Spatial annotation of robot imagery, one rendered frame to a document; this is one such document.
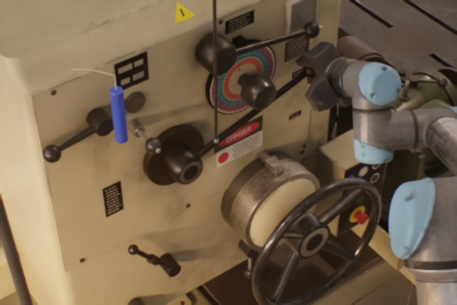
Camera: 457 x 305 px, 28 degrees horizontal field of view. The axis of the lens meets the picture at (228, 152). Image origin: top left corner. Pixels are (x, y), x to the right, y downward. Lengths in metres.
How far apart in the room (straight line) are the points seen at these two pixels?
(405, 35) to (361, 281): 0.87
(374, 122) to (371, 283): 1.38
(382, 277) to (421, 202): 1.73
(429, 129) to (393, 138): 0.07
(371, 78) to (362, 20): 1.59
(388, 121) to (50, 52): 0.65
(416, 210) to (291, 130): 0.83
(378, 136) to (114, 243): 0.64
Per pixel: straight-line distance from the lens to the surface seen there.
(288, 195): 2.10
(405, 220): 1.39
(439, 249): 1.39
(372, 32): 3.25
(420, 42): 3.22
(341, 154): 2.26
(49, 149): 1.71
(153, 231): 2.08
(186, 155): 1.88
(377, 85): 1.72
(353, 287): 3.00
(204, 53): 1.78
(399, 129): 1.77
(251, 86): 1.87
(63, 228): 1.90
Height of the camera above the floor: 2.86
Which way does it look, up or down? 43 degrees down
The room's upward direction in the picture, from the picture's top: straight up
